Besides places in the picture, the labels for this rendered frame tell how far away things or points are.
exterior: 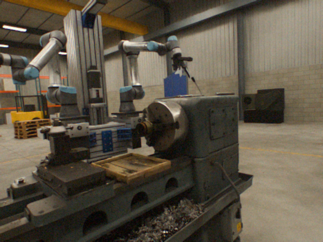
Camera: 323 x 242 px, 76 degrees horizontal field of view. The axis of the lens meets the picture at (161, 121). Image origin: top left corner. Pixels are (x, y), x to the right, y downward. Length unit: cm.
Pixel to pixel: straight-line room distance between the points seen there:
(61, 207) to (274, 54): 1117
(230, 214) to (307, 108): 965
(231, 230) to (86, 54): 180
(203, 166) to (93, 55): 131
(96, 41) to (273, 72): 1005
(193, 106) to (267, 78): 1021
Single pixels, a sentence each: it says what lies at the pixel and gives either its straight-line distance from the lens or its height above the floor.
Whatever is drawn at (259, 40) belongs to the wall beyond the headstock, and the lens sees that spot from 1188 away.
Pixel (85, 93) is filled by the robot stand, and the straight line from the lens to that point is 190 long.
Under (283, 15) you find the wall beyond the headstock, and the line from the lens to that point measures 1184.
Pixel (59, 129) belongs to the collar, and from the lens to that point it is 106.
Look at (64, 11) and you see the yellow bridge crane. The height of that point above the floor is 601.
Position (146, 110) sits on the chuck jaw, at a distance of 132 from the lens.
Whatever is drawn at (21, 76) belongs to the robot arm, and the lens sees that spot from 160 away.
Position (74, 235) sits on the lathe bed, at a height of 73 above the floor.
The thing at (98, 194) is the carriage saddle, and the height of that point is 90.
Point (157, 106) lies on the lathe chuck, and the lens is 130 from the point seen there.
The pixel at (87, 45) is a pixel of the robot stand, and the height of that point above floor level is 175.
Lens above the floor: 124
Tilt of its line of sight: 5 degrees down
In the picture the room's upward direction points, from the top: 3 degrees counter-clockwise
